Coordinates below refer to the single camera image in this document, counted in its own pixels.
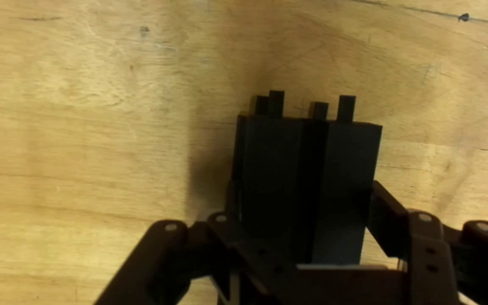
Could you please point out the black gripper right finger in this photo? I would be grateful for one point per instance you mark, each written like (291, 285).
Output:
(432, 264)

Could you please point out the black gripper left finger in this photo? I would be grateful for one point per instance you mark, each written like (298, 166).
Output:
(159, 264)

